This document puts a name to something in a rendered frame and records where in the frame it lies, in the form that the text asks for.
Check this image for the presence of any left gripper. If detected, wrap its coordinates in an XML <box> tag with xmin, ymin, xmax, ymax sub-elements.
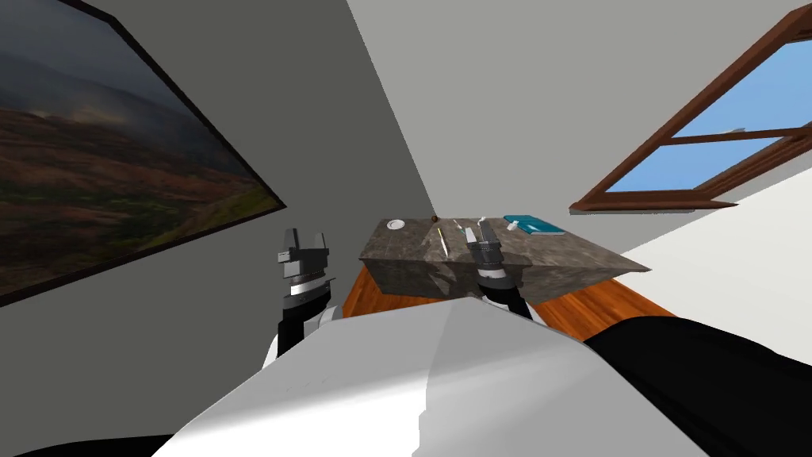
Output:
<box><xmin>277</xmin><ymin>228</ymin><xmax>331</xmax><ymax>282</ymax></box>

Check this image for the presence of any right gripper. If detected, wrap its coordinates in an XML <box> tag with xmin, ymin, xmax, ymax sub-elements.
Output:
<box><xmin>465</xmin><ymin>219</ymin><xmax>506</xmax><ymax>273</ymax></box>

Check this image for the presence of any teal book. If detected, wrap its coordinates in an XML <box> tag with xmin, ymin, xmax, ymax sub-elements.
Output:
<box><xmin>504</xmin><ymin>215</ymin><xmax>566</xmax><ymax>236</ymax></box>

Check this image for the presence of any grey stone table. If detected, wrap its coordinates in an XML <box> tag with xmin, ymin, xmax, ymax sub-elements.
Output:
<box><xmin>358</xmin><ymin>217</ymin><xmax>652</xmax><ymax>305</ymax></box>

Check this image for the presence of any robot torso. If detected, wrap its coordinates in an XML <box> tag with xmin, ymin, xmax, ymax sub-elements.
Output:
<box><xmin>151</xmin><ymin>297</ymin><xmax>711</xmax><ymax>457</ymax></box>

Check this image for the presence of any landscape painting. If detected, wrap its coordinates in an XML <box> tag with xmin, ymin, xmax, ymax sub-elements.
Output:
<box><xmin>0</xmin><ymin>0</ymin><xmax>288</xmax><ymax>309</ymax></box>

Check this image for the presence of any brown framed window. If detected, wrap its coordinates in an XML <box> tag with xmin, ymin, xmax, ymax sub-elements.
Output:
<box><xmin>568</xmin><ymin>3</ymin><xmax>812</xmax><ymax>213</ymax></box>

